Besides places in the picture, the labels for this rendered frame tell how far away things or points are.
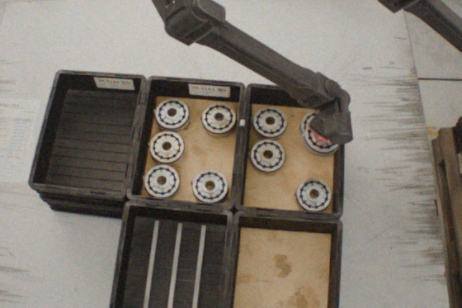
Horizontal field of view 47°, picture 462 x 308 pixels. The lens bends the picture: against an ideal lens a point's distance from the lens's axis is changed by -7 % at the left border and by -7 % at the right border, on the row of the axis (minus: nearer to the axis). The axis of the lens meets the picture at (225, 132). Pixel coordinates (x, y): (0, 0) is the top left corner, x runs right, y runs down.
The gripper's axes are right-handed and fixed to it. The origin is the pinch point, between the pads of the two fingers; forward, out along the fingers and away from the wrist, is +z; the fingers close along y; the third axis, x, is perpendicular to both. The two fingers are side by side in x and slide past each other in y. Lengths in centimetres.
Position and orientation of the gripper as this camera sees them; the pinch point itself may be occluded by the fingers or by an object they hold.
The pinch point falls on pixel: (323, 132)
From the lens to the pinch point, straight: 152.2
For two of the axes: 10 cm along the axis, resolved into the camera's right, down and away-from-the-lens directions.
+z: -0.4, 4.2, 9.1
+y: 6.8, -6.5, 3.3
